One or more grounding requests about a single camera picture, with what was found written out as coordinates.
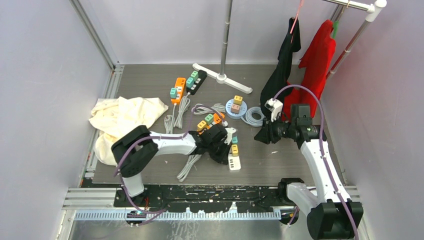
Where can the yellow adapter on orange strip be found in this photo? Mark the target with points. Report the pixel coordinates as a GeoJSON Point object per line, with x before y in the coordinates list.
{"type": "Point", "coordinates": [201, 125]}

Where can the white clothes rack stand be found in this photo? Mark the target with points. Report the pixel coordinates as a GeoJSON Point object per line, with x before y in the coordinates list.
{"type": "Point", "coordinates": [221, 76]}

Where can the yellow adapter on round socket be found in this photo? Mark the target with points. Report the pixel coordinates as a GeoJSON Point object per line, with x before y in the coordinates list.
{"type": "Point", "coordinates": [238, 100]}

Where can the green adapter on orange strip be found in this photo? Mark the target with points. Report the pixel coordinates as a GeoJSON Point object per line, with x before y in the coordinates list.
{"type": "Point", "coordinates": [209, 118]}

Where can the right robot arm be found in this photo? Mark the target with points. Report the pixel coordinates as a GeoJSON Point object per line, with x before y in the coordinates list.
{"type": "Point", "coordinates": [330, 212]}

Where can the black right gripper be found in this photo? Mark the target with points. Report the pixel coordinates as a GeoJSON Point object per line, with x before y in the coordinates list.
{"type": "Point", "coordinates": [267, 133]}

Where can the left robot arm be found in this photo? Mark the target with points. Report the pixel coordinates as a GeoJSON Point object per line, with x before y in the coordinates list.
{"type": "Point", "coordinates": [137, 148]}

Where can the black hanging garment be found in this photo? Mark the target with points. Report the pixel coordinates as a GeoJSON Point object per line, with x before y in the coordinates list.
{"type": "Point", "coordinates": [279, 78]}

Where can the teal adapter on orange strip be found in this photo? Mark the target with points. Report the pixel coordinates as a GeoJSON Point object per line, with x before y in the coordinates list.
{"type": "Point", "coordinates": [173, 93]}

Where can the orange power strip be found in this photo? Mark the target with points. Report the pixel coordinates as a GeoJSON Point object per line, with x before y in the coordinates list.
{"type": "Point", "coordinates": [218, 119]}
{"type": "Point", "coordinates": [180, 84]}

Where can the cream cloth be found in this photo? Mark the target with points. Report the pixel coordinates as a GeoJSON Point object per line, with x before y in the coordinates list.
{"type": "Point", "coordinates": [115, 117]}

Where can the white power strip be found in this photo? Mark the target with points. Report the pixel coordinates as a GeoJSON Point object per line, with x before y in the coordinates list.
{"type": "Point", "coordinates": [234, 163]}

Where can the teal adapter on black strip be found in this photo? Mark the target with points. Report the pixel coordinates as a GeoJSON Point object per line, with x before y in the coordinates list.
{"type": "Point", "coordinates": [189, 82]}

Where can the green adapter on black strip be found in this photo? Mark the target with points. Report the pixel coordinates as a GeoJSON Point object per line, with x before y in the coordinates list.
{"type": "Point", "coordinates": [194, 75]}

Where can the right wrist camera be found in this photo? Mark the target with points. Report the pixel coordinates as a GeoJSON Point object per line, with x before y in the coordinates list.
{"type": "Point", "coordinates": [275, 107]}

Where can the red hanging garment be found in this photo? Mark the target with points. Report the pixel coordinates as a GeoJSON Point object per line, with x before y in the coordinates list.
{"type": "Point", "coordinates": [316, 62]}

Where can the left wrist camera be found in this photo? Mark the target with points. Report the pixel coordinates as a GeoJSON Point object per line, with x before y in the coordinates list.
{"type": "Point", "coordinates": [230, 133]}

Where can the round blue power socket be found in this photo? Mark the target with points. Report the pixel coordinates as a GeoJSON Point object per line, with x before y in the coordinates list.
{"type": "Point", "coordinates": [242, 113]}

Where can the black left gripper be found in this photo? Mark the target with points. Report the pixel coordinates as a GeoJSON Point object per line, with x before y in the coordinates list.
{"type": "Point", "coordinates": [223, 158]}

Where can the yellow plug adapter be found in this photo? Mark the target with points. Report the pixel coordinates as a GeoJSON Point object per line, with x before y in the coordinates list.
{"type": "Point", "coordinates": [234, 150]}

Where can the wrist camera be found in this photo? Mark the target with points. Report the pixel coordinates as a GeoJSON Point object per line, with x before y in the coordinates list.
{"type": "Point", "coordinates": [230, 133]}
{"type": "Point", "coordinates": [275, 107]}

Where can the black power strip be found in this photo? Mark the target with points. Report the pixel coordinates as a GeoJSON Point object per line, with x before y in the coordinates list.
{"type": "Point", "coordinates": [202, 75]}

